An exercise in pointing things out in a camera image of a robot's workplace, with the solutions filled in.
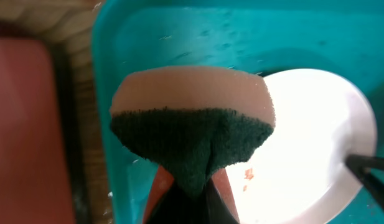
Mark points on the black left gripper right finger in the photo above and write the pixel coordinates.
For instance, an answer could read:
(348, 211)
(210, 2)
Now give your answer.
(217, 211)

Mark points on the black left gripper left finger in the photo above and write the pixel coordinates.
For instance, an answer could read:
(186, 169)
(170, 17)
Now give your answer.
(176, 207)

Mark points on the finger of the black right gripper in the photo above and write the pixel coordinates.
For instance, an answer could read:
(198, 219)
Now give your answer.
(361, 167)

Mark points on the white round plate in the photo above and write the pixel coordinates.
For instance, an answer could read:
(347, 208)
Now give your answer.
(299, 174)

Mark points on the red sponge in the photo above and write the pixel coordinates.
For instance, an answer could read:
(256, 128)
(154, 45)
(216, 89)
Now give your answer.
(193, 122)

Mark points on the teal plastic tray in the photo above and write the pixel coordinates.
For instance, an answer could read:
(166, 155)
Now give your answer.
(342, 36)

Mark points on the black tray with red sponge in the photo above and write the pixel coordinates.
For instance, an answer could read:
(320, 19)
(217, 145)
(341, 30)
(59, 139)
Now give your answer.
(41, 169)

